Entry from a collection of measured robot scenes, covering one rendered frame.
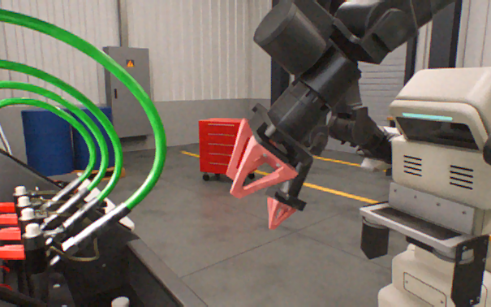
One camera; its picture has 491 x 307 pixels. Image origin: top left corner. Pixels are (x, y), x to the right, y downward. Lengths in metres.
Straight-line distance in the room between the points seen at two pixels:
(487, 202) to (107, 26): 7.19
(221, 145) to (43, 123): 2.33
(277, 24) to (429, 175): 0.65
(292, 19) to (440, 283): 0.78
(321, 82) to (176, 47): 7.80
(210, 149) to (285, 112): 4.53
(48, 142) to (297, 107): 5.02
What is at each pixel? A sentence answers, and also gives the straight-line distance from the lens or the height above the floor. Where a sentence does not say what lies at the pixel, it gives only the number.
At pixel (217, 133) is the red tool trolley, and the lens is 4.84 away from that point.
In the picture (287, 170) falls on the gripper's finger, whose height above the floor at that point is 1.25.
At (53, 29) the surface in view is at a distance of 0.48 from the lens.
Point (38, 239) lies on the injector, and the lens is 0.60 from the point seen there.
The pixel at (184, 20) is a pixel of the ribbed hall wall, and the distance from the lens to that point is 8.37.
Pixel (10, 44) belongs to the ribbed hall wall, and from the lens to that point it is 7.11.
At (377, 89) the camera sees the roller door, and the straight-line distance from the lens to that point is 7.11.
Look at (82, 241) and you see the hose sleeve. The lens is 0.51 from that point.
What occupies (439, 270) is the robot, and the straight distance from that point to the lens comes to 1.03.
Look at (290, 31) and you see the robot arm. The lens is 0.38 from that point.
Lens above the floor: 1.35
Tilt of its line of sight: 11 degrees down
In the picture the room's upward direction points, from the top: straight up
